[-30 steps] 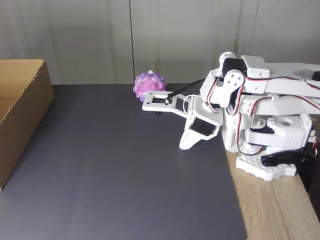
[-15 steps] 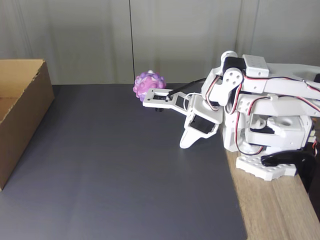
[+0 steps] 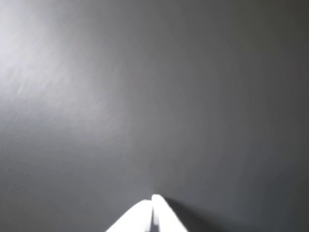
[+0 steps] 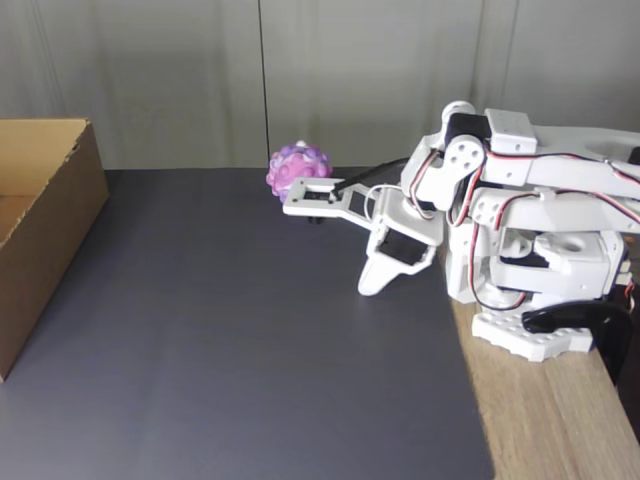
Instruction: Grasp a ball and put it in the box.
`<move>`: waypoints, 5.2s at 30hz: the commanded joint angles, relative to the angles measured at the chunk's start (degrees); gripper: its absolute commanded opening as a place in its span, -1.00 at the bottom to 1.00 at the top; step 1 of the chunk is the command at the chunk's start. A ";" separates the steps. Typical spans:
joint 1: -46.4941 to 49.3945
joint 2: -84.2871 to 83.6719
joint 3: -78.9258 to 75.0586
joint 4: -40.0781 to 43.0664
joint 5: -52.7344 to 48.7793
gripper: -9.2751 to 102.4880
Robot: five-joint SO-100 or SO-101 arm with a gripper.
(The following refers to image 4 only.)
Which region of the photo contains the dark grey table mat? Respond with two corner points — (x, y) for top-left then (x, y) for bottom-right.
(0, 167), (496, 480)

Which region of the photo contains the black camera cable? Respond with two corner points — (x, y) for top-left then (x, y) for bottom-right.
(333, 156), (414, 196)

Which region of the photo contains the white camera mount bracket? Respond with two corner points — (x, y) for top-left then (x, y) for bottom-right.
(282, 176), (386, 232)

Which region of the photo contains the black table clamp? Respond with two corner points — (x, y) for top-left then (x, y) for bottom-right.
(520, 302), (635, 386)

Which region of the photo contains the brown cardboard box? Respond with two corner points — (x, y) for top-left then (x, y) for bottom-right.
(0, 117), (110, 384)

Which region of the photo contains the purple pink bumpy ball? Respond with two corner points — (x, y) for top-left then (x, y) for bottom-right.
(264, 140), (335, 201)

